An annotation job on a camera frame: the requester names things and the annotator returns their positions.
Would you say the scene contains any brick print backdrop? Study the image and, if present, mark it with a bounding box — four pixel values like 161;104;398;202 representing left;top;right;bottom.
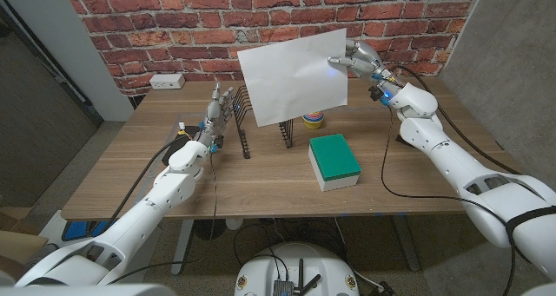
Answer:
63;0;487;98

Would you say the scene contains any black antenna device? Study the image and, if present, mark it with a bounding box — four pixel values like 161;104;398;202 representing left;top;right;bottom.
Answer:
272;258;323;296

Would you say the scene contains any brown cardboard box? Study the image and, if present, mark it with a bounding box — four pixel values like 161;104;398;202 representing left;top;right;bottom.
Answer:
0;207;49;280

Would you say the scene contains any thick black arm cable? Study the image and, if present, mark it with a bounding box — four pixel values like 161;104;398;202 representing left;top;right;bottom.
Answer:
388;64;522;176
89;135;189;237

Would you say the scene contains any blue floor object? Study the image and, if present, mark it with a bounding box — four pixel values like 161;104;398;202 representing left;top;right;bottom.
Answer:
62;220;115;242

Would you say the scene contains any green-topped white box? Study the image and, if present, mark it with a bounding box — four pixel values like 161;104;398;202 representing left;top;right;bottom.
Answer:
308;133;363;193

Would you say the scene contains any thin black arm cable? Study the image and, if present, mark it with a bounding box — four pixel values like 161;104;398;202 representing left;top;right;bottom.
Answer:
107;152;219;285
380;104;519;296

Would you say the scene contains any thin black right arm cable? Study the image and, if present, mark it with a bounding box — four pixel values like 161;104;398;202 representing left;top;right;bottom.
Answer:
380;104;519;296

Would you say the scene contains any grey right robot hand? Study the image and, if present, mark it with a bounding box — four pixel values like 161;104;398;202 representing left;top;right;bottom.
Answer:
328;39;394;87

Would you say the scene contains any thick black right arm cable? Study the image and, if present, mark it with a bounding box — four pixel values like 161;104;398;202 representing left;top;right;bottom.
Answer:
388;64;522;176

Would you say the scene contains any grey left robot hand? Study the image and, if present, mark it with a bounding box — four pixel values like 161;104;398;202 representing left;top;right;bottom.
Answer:
195;82;235;148

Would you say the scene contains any grey table leg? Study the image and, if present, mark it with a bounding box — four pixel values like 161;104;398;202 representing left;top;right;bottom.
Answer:
390;215;421;273

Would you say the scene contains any white robot torso base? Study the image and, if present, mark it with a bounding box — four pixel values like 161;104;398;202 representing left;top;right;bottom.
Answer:
234;242;361;296

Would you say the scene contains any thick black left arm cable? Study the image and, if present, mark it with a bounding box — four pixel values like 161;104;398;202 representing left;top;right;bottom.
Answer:
89;135;189;237

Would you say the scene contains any white power outlet box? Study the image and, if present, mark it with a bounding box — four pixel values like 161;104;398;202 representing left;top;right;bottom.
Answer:
149;73;186;91

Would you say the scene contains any white table leg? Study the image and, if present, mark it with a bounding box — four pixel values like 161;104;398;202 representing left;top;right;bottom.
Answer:
170;219;195;276

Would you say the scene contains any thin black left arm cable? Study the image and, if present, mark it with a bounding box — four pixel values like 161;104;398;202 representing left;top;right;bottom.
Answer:
107;152;219;285

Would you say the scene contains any white paper file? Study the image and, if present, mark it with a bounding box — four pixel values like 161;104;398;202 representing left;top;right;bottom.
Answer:
236;28;350;128

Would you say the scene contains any colourful tape roll stack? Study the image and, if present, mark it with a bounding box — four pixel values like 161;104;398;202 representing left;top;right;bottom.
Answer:
302;110;325;130

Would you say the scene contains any black wire file holder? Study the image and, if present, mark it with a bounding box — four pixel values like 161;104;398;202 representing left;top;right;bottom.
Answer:
232;85;295;161

